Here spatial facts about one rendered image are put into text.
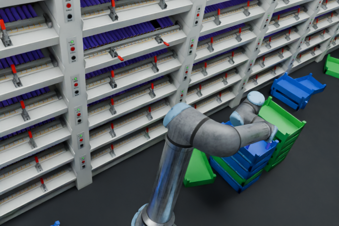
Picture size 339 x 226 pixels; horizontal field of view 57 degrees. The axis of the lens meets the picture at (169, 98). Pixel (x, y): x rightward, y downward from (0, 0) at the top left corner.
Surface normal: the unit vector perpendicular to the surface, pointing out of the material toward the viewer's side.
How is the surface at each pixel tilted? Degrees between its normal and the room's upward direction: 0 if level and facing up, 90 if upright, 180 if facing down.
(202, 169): 0
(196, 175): 0
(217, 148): 72
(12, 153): 19
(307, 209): 0
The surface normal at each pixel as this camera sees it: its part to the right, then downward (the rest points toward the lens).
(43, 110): 0.32, -0.51
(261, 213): 0.12, -0.74
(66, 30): 0.62, 0.58
